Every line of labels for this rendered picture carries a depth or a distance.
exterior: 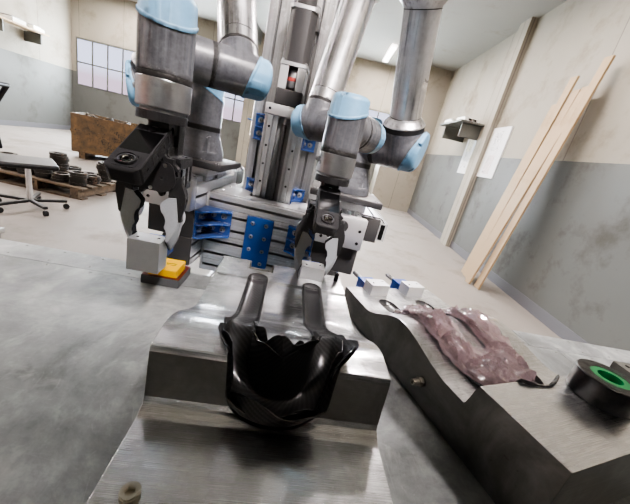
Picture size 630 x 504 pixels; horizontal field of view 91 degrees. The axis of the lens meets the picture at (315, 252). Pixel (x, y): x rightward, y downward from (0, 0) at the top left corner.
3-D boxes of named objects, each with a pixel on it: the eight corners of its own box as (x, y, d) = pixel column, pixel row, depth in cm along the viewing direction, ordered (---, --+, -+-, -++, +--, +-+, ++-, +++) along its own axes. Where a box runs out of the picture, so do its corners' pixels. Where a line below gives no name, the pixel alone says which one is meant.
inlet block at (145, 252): (159, 243, 62) (161, 218, 61) (184, 248, 63) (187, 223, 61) (125, 268, 50) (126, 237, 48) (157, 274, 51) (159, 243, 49)
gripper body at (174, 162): (191, 191, 56) (198, 120, 52) (173, 200, 48) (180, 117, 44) (147, 182, 55) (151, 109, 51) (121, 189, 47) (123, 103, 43)
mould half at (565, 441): (340, 305, 78) (351, 265, 74) (421, 306, 88) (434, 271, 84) (524, 541, 34) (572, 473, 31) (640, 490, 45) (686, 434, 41)
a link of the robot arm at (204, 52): (202, 89, 61) (212, 87, 52) (137, 70, 56) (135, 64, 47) (207, 44, 59) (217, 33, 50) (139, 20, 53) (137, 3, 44)
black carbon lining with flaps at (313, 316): (246, 280, 64) (254, 237, 61) (322, 294, 65) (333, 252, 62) (193, 428, 31) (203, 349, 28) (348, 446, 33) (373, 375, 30)
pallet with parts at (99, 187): (45, 173, 420) (43, 142, 408) (124, 192, 421) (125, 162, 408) (-18, 177, 346) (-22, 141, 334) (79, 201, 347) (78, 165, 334)
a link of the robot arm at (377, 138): (349, 115, 75) (328, 105, 66) (393, 123, 71) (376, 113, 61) (341, 148, 78) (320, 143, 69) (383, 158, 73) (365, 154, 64)
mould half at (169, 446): (219, 291, 71) (227, 236, 66) (330, 310, 74) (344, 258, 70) (66, 590, 24) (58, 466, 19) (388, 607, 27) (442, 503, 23)
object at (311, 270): (296, 265, 79) (301, 246, 77) (316, 269, 80) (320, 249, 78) (297, 288, 67) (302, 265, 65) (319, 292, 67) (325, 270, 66)
